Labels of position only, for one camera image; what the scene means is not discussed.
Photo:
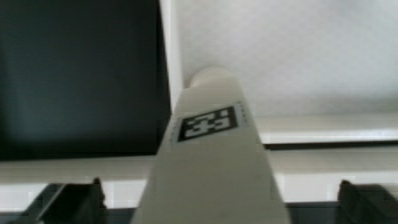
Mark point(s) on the white L-shaped fence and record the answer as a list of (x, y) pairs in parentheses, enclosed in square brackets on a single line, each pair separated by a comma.
[(309, 171)]

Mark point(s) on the white desk leg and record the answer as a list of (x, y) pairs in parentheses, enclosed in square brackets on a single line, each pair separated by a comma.
[(210, 184)]

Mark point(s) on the white desk top tray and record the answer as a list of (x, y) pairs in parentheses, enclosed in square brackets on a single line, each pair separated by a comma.
[(309, 49)]

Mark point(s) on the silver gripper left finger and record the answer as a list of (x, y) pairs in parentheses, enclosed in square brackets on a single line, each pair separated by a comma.
[(67, 204)]

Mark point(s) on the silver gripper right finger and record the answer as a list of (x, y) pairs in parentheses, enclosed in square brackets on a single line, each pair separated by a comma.
[(368, 204)]

